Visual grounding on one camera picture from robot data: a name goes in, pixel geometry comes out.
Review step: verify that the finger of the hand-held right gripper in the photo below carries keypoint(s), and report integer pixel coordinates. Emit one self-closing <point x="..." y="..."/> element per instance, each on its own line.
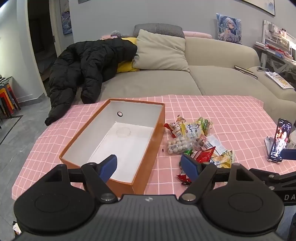
<point x="277" y="178"/>
<point x="289" y="154"/>

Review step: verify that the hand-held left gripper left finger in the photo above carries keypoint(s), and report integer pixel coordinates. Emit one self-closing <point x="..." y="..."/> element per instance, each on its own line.
<point x="108" y="168"/>

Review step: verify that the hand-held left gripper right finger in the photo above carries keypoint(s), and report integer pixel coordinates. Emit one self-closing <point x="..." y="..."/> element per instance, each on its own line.
<point x="189" y="168"/>

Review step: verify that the long red wafer bar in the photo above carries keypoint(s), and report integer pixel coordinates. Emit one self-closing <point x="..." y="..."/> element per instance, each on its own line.
<point x="182" y="177"/>

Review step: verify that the green sausage stick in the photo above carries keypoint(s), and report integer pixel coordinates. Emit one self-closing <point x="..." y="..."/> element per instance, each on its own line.
<point x="188" y="152"/>

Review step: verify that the red snack packet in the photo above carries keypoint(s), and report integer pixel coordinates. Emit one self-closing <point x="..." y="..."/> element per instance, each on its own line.
<point x="204" y="156"/>

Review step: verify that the clear packet of white balls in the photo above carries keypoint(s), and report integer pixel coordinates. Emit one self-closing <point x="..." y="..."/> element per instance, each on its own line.
<point x="179" y="144"/>

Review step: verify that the potato chips bag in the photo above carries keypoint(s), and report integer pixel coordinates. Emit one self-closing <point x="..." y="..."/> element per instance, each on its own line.
<point x="222" y="161"/>

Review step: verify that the orange cardboard box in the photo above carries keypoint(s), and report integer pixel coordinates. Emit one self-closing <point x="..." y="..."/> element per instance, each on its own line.
<point x="129" y="139"/>

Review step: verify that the yellow white snack packet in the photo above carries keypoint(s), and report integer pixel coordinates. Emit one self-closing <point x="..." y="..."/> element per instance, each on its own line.
<point x="192" y="132"/>

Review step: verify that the peanut snack packet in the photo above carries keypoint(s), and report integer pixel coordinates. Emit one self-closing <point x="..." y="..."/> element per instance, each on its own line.
<point x="175" y="126"/>

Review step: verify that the smartphone with lit screen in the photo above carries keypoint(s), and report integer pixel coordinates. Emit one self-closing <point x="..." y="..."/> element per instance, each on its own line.
<point x="279" y="139"/>

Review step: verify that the grey phone stand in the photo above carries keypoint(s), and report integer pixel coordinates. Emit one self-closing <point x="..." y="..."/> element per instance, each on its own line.
<point x="268" y="142"/>

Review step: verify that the pink checked tablecloth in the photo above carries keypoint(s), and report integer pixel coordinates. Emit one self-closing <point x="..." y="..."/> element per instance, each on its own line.
<point x="231" y="115"/>

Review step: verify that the white yellow magazine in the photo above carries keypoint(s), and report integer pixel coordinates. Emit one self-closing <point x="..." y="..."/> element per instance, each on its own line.
<point x="278" y="80"/>

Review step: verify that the white smartphone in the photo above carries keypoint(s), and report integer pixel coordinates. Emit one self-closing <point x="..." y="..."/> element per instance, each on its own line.
<point x="263" y="69"/>

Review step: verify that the beige sofa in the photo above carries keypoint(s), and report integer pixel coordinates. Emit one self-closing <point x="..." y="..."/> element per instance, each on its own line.
<point x="161" y="81"/>

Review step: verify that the dark book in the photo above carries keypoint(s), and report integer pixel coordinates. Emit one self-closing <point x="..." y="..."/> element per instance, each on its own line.
<point x="245" y="71"/>

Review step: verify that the white desk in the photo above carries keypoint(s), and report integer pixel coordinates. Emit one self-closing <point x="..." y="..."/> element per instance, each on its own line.
<point x="272" y="58"/>

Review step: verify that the yellow cushion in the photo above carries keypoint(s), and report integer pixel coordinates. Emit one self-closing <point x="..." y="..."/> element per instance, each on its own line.
<point x="124" y="68"/>

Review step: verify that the black puffer jacket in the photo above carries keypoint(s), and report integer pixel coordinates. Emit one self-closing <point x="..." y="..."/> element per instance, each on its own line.
<point x="92" y="60"/>

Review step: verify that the white desktop shelf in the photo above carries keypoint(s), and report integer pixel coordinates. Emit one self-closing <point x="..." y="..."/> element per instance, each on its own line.
<point x="277" y="37"/>

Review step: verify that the beige pillow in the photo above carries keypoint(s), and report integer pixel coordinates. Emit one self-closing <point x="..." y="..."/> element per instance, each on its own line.
<point x="159" y="51"/>

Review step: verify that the stack of colourful stools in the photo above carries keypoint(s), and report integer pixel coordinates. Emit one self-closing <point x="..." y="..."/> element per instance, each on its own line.
<point x="9" y="97"/>

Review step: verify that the pink blanket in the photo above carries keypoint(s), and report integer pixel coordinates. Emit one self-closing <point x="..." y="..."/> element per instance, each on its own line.
<point x="196" y="34"/>

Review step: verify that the grey plush toy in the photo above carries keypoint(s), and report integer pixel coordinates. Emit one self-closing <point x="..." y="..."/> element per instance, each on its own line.
<point x="115" y="33"/>

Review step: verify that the anime print cushion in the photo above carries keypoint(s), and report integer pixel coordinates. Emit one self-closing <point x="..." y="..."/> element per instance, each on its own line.
<point x="229" y="29"/>

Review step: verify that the grey checked cushion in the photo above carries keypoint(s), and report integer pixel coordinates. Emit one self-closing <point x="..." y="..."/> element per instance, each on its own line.
<point x="161" y="29"/>

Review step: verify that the framed wall picture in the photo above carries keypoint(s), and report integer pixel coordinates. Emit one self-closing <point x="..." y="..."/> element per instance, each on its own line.
<point x="266" y="5"/>

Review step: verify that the blue wall poster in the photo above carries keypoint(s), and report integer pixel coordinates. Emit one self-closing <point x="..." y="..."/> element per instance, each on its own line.
<point x="66" y="16"/>

